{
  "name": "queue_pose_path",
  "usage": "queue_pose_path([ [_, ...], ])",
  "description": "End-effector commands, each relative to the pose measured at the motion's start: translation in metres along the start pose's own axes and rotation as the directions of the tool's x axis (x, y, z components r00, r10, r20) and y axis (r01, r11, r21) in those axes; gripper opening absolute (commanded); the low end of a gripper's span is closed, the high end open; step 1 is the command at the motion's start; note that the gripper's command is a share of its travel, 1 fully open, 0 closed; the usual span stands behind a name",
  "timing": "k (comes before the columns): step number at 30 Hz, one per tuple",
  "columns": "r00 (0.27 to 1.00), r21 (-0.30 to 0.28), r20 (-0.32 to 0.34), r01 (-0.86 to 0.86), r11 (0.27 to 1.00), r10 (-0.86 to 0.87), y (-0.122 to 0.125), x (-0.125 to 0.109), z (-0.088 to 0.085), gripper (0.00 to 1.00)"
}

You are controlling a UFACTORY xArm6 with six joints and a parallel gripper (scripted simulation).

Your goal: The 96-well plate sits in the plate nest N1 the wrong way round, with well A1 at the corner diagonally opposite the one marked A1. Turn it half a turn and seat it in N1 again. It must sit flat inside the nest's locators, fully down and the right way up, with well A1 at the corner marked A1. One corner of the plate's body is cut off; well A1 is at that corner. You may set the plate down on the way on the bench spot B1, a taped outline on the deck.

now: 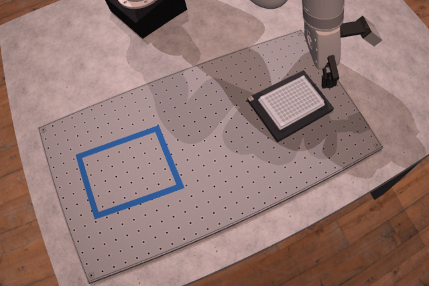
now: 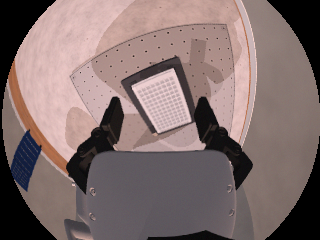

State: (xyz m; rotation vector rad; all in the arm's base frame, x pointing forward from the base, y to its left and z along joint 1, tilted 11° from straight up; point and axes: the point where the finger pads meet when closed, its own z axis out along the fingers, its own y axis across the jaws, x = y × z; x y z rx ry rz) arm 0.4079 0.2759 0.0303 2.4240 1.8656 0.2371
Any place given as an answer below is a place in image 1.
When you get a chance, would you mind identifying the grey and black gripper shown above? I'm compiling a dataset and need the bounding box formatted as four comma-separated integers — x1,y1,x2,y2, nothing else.
304,20,343,88

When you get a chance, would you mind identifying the blue tape rectangle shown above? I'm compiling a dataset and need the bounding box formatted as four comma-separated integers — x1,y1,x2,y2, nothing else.
76,125,184,219

